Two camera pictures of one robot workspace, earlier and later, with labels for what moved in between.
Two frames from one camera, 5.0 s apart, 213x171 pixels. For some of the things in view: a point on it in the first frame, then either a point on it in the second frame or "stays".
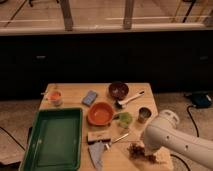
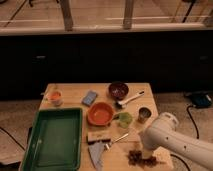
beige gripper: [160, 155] → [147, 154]
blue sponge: [89, 98] stays
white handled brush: [120, 104] stays
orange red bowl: [100, 114] stays
